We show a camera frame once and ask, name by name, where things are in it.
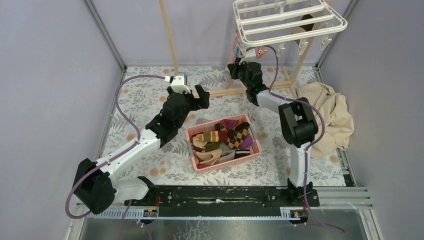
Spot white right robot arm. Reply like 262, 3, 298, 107
227, 62, 319, 206

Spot pink clothes peg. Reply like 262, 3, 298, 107
256, 46, 268, 59

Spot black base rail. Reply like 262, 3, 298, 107
124, 185, 320, 218

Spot floral patterned mat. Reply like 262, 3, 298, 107
94, 65, 347, 187

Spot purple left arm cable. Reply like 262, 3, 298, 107
64, 74, 171, 220

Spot cream maroon striped sock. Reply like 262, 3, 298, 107
192, 141, 222, 165

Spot olive green striped sock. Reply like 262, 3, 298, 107
202, 142, 222, 153

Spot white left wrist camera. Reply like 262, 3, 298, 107
164, 72, 191, 94

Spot purple maroon striped sock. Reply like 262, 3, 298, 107
221, 118, 254, 151

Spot grey sock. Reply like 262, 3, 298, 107
215, 143, 236, 164

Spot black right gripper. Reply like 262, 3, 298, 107
227, 57, 251, 90

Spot white plastic clip hanger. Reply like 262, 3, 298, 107
232, 0, 348, 58

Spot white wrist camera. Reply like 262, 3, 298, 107
164, 72, 191, 94
239, 48, 259, 65

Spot pink plastic basket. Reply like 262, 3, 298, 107
186, 114, 262, 173

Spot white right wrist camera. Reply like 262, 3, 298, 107
239, 48, 259, 65

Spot wooden drying rack frame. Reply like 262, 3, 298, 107
159, 0, 315, 98

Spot beige crumpled cloth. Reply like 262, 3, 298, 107
297, 82, 355, 158

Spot mustard yellow striped sock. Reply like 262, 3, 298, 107
234, 149, 251, 159

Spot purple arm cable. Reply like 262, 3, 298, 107
263, 44, 347, 235
64, 74, 171, 220

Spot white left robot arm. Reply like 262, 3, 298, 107
72, 85, 210, 215

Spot pink sock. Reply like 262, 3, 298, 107
228, 30, 239, 86

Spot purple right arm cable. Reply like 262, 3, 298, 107
263, 44, 347, 235

